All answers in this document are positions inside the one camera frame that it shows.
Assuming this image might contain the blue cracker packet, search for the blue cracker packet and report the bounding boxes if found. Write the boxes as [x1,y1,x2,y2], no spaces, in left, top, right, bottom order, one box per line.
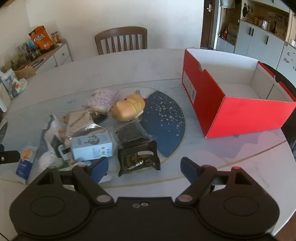
[16,146,38,184]

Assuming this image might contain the black snack packet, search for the black snack packet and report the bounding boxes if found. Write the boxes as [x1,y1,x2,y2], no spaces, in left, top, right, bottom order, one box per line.
[118,141,161,177]

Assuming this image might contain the white dark plastic bag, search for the white dark plastic bag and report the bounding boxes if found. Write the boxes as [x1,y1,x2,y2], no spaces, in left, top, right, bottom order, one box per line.
[34,114,69,171]

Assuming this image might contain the capybara plush toy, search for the capybara plush toy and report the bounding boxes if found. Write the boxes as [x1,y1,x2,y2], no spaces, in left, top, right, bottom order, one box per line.
[110,93,145,122]

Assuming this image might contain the light blue small carton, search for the light blue small carton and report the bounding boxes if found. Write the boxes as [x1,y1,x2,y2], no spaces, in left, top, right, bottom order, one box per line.
[71,132,113,162]

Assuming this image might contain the dark brownie clear packet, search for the dark brownie clear packet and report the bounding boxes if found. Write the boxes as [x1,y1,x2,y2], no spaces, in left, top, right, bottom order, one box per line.
[114,122,148,143]

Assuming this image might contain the silver foil snack bag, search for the silver foil snack bag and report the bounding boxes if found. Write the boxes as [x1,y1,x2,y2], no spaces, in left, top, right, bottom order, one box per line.
[62,110,107,147]

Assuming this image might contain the pink wrapped bread packet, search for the pink wrapped bread packet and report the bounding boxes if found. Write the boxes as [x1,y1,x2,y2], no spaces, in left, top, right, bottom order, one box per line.
[84,88,119,113]

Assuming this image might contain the white blue tissue pack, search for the white blue tissue pack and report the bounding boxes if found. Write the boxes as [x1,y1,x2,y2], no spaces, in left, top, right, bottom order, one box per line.
[1,69,28,99]

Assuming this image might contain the red cardboard shoe box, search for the red cardboard shoe box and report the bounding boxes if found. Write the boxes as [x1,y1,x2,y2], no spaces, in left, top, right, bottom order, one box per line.
[182,48,295,138]

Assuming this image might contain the small cardboard box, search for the small cardboard box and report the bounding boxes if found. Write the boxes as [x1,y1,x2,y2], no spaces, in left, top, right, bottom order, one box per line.
[15,65,36,80]

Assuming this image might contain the white sideboard cabinet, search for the white sideboard cabinet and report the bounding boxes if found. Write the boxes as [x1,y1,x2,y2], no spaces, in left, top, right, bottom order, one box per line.
[29,39,72,74]

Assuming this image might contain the orange snack bag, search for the orange snack bag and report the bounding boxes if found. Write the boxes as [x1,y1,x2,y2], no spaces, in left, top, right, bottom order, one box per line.
[29,26,54,51]

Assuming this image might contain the brown wooden door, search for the brown wooden door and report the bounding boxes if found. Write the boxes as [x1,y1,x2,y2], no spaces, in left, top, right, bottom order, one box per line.
[200,0,215,49]

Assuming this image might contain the brown wooden chair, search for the brown wooden chair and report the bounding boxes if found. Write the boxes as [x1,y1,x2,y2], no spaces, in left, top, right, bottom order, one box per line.
[95,26,148,55]

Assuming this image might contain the white wall cabinet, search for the white wall cabinet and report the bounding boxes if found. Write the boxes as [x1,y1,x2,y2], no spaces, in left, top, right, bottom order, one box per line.
[214,1,295,83]

